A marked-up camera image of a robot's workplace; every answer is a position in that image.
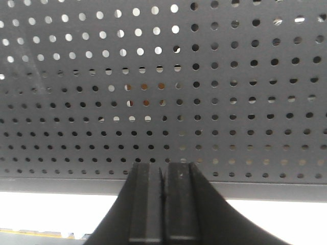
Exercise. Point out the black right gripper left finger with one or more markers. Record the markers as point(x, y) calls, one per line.
point(136, 216)

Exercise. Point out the white standing desk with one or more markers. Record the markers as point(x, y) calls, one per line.
point(294, 222)

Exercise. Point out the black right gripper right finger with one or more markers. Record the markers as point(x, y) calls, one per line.
point(196, 213)

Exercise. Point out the black perforated pegboard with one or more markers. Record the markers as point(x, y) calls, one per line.
point(88, 88)

